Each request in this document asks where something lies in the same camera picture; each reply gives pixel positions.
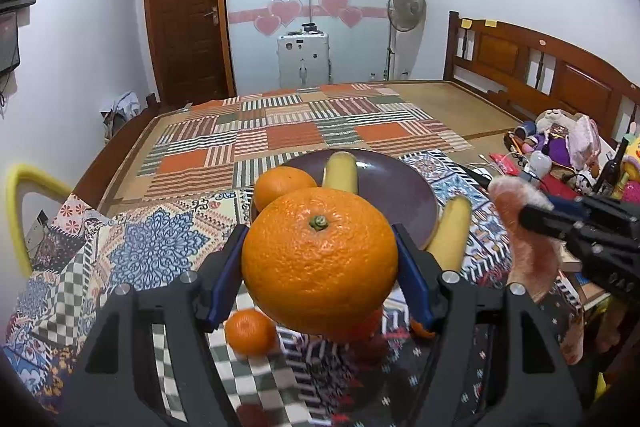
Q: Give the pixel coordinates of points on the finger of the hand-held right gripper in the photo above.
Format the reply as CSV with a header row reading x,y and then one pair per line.
x,y
565,203
550,219

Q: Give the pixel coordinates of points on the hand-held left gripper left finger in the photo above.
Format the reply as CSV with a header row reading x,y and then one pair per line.
x,y
226,268

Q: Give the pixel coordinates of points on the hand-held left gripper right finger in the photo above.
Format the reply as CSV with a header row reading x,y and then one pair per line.
x,y
414,279

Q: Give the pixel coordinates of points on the pink plush toy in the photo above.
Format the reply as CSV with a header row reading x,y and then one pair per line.
x,y
527,252

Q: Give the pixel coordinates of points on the yellow banana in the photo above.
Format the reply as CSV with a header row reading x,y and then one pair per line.
x,y
340,172
452,232

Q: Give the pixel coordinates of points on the dark purple plate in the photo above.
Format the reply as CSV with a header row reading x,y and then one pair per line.
x,y
395,192

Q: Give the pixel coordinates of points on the medium orange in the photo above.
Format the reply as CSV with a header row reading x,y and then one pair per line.
x,y
281,192

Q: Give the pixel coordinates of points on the large orange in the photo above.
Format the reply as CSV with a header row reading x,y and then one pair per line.
x,y
320,262

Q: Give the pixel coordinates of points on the white plastic bottle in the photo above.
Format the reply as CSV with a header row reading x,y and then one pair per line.
x,y
541,163

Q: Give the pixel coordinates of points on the dark wine bottle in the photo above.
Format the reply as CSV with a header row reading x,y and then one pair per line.
x,y
612,172

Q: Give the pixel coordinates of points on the pile of toys and clutter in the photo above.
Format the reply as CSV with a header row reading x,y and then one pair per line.
x,y
562,137

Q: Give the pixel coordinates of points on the blue patterned printed cloth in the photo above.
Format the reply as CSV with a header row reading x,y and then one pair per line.
x,y
160,237

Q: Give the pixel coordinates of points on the red packet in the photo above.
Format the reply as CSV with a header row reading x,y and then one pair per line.
x,y
502,163

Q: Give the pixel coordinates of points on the red-orange fruit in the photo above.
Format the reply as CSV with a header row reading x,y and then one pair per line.
x,y
357,331

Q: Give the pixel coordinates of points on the blue cup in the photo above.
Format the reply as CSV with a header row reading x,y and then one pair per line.
x,y
525,130

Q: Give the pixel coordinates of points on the yellow plush toy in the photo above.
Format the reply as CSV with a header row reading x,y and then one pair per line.
x,y
632,152

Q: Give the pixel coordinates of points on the orange striped patchwork blanket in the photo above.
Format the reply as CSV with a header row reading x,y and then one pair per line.
x,y
295,132

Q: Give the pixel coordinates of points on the pile of clothes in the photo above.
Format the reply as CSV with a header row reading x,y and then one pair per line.
x,y
122,107

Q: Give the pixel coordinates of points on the white appliance box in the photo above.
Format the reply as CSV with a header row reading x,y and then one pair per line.
x,y
302,59

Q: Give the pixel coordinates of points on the yellow plastic chair back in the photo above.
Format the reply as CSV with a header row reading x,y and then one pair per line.
x,y
17,187

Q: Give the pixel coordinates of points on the brown wooden door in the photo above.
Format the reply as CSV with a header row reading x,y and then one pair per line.
x,y
185,22

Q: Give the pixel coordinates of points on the white standing fan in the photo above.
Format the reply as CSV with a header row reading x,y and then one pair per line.
x,y
406,4

